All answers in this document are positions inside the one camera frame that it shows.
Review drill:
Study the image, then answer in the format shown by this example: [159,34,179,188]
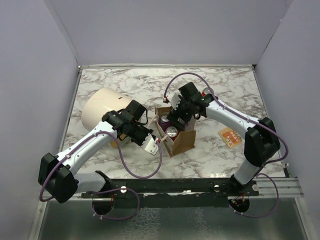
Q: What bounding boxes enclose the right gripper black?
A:
[166,95,194,130]

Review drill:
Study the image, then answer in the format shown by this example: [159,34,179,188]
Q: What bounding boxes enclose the red cola can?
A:
[201,87,211,96]
[165,126,179,141]

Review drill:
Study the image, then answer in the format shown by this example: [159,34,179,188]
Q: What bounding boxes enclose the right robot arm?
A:
[164,82,281,196]

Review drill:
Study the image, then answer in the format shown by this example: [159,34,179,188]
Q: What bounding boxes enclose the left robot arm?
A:
[38,100,158,203]

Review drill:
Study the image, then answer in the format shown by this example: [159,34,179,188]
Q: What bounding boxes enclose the white round box colourful lid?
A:
[81,86,137,150]

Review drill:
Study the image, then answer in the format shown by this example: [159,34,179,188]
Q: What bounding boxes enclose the orange spiral notebook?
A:
[218,127,242,149]

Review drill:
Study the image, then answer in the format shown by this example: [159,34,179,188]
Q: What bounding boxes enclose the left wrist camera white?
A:
[141,133,159,156]

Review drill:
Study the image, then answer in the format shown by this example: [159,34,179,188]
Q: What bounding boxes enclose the black mounting rail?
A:
[81,178,259,209]

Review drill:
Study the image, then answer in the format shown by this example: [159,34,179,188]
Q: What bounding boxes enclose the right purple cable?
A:
[163,72,290,218]

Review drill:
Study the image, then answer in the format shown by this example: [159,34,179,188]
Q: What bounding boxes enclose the aluminium side rail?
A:
[254,175,304,198]

